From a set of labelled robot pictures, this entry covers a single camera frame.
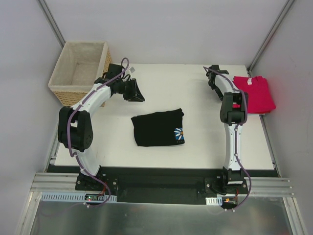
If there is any red t shirt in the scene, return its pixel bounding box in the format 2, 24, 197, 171
233, 76, 276, 114

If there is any aluminium frame post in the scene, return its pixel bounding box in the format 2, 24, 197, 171
246, 0, 296, 75
36, 0, 66, 48

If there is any right aluminium frame post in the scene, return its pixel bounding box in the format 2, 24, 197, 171
246, 0, 296, 75

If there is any left aluminium frame post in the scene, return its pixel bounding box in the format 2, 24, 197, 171
36, 0, 66, 48

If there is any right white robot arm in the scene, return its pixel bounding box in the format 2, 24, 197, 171
204, 65, 248, 195

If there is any purple cable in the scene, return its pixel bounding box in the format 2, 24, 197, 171
67, 57, 130, 209
202, 66, 252, 213

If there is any front aluminium rail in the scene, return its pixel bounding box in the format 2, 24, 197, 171
30, 172, 295, 197

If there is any slotted cable duct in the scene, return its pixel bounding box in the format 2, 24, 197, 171
205, 197, 223, 206
41, 192, 117, 203

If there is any wicker basket with liner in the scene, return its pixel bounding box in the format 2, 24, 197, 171
48, 41, 112, 106

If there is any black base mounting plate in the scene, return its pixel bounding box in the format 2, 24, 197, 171
75, 167, 248, 205

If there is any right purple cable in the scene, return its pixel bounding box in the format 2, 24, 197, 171
202, 66, 252, 213

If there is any black t shirt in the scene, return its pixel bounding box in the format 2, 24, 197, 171
131, 108, 185, 147

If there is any right slotted cable duct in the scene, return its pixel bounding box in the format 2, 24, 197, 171
205, 197, 223, 206

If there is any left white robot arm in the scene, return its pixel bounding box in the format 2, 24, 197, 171
58, 58, 145, 190

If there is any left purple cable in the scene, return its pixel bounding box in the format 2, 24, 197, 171
67, 57, 130, 209

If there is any left slotted cable duct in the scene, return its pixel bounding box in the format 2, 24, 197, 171
41, 192, 117, 203

